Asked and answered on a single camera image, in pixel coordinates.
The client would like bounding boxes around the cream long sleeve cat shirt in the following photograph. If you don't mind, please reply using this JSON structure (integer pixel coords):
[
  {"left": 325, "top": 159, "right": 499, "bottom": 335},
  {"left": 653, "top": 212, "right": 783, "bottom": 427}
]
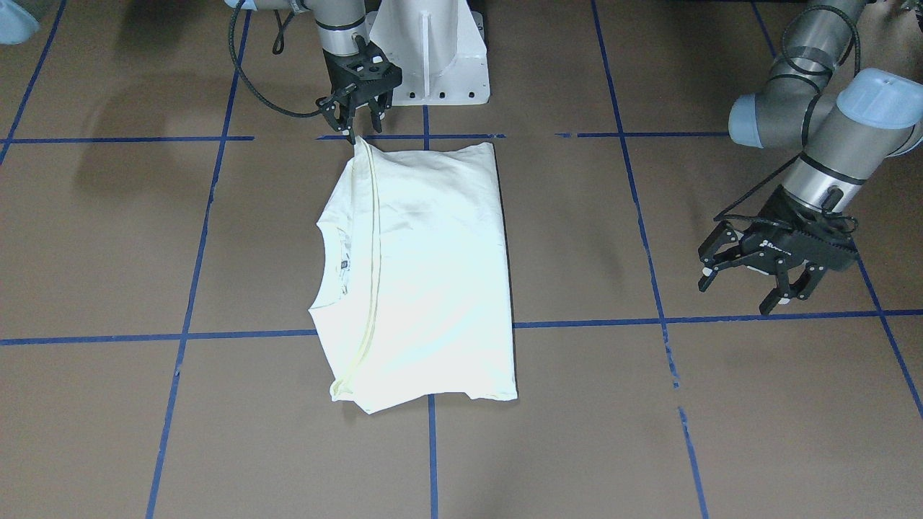
[{"left": 309, "top": 138, "right": 518, "bottom": 414}]

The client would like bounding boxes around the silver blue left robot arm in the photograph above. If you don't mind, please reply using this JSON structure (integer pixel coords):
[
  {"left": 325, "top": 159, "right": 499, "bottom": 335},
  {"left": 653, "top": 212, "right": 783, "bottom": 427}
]
[{"left": 698, "top": 1, "right": 921, "bottom": 315}]

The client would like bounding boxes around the brown paper table cover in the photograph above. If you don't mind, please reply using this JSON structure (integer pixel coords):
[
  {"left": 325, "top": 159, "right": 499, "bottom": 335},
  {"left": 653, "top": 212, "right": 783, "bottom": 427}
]
[{"left": 1, "top": 1, "right": 921, "bottom": 518}]

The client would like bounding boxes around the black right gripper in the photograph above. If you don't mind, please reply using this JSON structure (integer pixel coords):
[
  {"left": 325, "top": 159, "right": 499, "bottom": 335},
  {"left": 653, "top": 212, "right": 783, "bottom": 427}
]
[{"left": 316, "top": 37, "right": 403, "bottom": 145}]

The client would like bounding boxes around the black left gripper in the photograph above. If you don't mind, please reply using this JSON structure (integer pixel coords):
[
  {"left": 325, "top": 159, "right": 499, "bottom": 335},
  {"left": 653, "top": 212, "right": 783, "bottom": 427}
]
[{"left": 697, "top": 186, "right": 858, "bottom": 316}]

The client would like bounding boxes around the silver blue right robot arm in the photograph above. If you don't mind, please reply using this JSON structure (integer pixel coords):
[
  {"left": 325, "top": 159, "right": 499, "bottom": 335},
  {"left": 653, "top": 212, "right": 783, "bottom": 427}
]
[{"left": 227, "top": 1, "right": 402, "bottom": 143}]

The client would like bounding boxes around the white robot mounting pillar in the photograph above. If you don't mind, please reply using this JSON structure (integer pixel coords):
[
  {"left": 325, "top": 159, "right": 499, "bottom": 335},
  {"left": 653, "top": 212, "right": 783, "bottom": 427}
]
[{"left": 371, "top": 1, "right": 491, "bottom": 106}]

